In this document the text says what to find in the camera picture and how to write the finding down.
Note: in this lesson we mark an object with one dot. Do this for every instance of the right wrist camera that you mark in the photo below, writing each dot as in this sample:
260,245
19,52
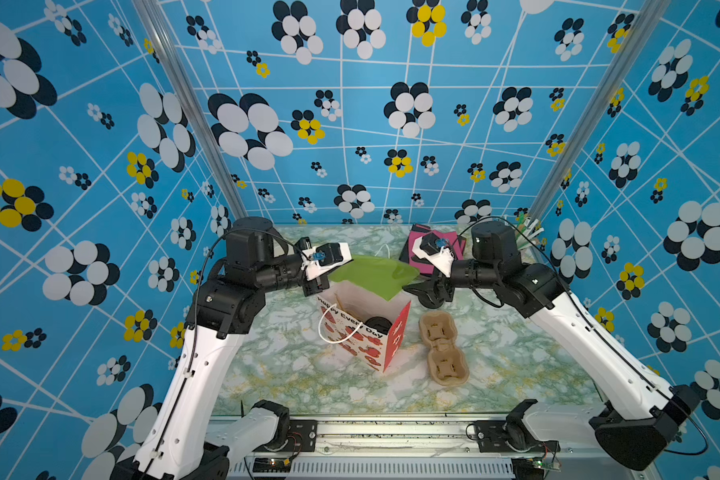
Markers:
432,252

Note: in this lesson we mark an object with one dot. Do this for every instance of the red white paper bag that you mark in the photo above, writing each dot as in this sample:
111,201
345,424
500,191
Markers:
345,307

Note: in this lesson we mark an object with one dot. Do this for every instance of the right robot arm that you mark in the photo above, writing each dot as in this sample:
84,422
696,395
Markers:
642,412

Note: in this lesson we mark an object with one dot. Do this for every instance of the brown pulp cup carrier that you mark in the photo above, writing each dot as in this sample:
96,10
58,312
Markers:
446,363

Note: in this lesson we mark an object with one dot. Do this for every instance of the black cup lid stack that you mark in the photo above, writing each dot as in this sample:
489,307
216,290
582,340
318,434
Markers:
435,297

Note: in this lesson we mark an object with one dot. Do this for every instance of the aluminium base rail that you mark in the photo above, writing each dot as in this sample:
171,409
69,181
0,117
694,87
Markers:
442,446

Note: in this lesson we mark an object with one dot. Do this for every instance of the pink straw holder cup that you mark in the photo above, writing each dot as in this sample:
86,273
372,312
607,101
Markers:
529,229

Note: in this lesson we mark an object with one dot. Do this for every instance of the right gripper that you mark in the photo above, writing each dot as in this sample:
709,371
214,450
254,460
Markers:
442,284

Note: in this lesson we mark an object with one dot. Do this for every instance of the green paper napkin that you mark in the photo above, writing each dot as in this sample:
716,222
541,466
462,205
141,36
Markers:
382,276

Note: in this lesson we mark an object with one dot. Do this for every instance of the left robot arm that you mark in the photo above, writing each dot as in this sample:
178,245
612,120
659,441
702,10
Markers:
258,260

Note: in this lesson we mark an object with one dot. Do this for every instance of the colourful napkin stack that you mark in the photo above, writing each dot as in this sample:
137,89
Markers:
416,230

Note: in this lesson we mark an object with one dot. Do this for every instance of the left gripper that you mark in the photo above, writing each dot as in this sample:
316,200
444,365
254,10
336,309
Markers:
312,287

